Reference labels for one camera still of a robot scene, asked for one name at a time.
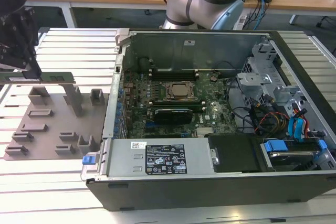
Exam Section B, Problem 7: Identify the green motherboard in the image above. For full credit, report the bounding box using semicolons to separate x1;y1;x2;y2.
120;68;237;140

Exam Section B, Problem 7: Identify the black plastic cover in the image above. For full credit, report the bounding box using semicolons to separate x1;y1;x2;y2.
208;134;266;174

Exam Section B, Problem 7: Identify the black PC case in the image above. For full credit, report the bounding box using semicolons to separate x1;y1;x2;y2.
80;27;336;213

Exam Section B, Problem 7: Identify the silver CPU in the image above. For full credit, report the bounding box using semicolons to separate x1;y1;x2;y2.
172;83;188;96

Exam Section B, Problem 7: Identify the blue wire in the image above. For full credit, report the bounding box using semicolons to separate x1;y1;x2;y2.
288;115;310;145

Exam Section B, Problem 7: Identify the silver chipset heatsink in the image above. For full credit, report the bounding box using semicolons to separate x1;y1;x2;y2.
195;127;214;137

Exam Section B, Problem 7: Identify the black graphics card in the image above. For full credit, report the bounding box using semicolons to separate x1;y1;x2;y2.
153;108;194;125

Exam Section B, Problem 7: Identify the blue release latch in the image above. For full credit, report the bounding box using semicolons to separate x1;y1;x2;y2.
81;155;95;166

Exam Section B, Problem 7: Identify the black RAM slot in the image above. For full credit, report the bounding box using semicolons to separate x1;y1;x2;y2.
149;71;198;76
149;104;206;109
149;68;198;72
149;74;198;78
149;77;198;81
149;102;205;106
149;100;205;104

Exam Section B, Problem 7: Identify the parts rack with holders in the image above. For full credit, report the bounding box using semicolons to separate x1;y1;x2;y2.
4;83;110;162

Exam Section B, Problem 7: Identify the hard disk in blue carrier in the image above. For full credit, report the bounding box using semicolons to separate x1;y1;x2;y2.
261;140;328;173

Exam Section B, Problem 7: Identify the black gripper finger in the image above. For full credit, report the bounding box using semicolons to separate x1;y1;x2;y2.
0;6;43;80

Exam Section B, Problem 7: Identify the red wire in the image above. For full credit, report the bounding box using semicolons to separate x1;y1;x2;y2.
291;105;312;141

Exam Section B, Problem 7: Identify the green RAM stick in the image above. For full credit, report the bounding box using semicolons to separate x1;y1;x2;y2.
0;71;76;85

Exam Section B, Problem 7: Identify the grey power supply unit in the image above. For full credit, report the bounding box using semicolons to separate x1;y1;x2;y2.
103;136;211;180

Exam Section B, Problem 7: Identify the metal disk bay cage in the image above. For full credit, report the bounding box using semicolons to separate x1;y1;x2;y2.
236;42;309;120

